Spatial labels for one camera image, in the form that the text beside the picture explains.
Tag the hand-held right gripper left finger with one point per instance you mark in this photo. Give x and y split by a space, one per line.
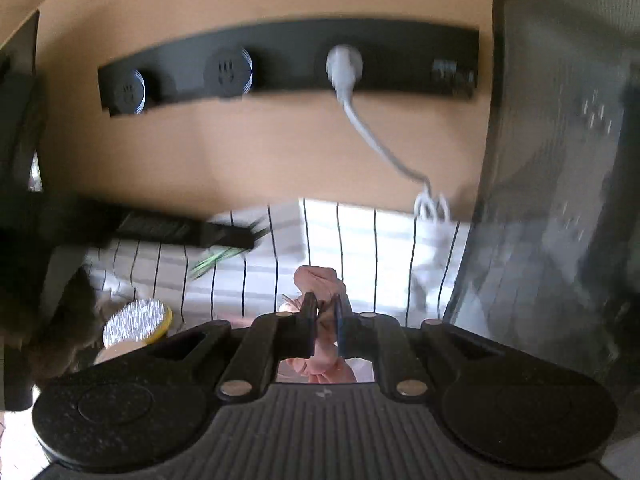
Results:
311 326

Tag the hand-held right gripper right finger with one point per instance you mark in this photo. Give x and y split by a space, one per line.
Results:
341 331

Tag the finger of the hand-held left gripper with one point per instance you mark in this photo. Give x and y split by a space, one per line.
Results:
230 236

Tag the pink soft toy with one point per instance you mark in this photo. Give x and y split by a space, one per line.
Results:
320 280

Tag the person's left forearm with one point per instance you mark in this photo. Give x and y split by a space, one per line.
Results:
65 320

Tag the green strands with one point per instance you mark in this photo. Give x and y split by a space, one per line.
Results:
212 259

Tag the white cloth with black lines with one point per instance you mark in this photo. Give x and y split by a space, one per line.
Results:
380 260

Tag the round silver yellow-rimmed disc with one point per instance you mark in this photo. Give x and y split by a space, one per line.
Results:
135 321

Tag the black power strip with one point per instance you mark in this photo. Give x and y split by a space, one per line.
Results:
280 60

